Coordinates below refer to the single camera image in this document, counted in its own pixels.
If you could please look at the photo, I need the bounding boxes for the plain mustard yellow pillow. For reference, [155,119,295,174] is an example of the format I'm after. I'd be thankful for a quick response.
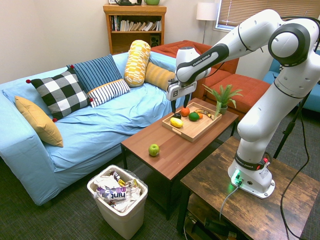
[14,95,64,148]

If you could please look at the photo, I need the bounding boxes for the black power box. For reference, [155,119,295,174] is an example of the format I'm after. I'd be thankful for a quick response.
[203,216,237,238]

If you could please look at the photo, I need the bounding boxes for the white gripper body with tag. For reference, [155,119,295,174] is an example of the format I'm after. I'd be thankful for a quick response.
[166,79,197,102]

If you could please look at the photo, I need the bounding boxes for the black object on bookshelf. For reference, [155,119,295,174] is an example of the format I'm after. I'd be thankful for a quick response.
[116,0,141,7]

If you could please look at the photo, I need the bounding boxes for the white navy striped pillow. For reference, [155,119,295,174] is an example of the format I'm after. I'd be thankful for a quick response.
[86,78,131,109]

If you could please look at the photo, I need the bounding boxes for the black camera stand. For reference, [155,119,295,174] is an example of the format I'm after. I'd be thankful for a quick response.
[273,91,313,160]

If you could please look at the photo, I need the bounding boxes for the brown window blinds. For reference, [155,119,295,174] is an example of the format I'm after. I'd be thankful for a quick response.
[216,0,320,32]

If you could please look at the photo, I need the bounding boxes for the brown wooden coffee table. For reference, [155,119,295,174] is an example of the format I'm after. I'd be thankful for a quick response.
[120,97,240,221]

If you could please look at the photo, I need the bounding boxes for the potted green fern plant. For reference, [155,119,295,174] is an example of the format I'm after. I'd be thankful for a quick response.
[202,84,244,116]

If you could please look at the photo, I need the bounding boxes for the grey base cable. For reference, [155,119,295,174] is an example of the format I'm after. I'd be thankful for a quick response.
[219,183,241,222]

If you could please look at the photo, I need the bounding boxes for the yellow white patterned bolster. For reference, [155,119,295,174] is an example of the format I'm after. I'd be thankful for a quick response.
[123,39,152,88]

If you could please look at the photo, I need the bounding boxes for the yellow lemon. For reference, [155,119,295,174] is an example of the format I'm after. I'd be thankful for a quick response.
[169,117,184,129]

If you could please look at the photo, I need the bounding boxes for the black white checkered pillow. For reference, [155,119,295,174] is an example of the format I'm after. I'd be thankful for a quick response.
[25,65,94,123]

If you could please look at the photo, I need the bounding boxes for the row of paperback books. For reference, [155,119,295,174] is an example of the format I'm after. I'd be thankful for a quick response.
[110,15,162,32]

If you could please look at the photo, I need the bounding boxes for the wooden bookshelf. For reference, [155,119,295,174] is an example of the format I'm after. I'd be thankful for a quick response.
[102,3,168,55]

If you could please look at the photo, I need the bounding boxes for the orange sofa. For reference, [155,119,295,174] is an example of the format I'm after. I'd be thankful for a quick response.
[150,39,272,121]

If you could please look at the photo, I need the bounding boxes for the crushed hint water bottle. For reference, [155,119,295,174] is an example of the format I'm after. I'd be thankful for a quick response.
[93,186,136,203]

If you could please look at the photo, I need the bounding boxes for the white shade floor lamp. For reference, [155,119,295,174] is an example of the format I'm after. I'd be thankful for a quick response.
[196,2,220,45]

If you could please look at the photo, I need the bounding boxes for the green apple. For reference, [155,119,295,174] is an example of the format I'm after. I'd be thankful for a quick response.
[148,143,161,157]

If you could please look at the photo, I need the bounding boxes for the crumpled white paper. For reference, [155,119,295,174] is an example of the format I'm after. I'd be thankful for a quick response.
[94,174,116,190]

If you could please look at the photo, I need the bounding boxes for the brown banana peel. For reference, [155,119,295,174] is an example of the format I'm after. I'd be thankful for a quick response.
[194,108,214,121]

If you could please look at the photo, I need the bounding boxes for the cream plastic trash bin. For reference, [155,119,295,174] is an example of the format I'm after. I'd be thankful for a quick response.
[86,164,149,240]

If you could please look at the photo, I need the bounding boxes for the light blue sofa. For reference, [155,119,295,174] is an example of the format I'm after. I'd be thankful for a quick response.
[0,51,196,206]

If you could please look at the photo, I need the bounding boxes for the small black speaker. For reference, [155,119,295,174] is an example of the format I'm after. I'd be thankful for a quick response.
[149,34,161,48]

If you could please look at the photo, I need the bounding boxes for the blue striped pillow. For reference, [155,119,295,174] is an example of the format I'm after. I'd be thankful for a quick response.
[66,53,123,94]

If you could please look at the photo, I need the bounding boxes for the mustard striped lumbar pillow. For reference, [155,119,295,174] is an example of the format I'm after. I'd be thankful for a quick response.
[144,61,177,91]

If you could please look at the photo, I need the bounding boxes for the wooden serving tray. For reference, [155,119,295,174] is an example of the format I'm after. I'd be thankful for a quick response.
[161,101,223,143]

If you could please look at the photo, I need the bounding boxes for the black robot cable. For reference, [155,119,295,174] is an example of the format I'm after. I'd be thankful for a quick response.
[279,14,320,240]

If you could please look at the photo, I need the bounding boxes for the rustic wooden robot table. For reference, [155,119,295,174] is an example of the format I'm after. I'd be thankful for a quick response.
[176,136,320,240]

